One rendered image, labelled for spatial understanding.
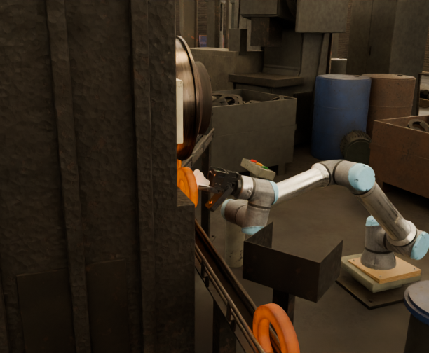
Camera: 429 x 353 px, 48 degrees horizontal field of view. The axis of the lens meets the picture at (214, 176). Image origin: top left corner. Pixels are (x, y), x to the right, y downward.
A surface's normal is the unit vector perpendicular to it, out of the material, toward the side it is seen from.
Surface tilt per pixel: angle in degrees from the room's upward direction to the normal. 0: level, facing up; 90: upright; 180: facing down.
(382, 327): 0
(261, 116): 90
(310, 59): 90
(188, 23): 90
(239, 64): 90
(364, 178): 80
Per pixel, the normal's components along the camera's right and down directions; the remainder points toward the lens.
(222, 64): -0.75, 0.19
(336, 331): 0.01, -0.95
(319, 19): 0.66, 0.23
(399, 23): 0.44, 0.28
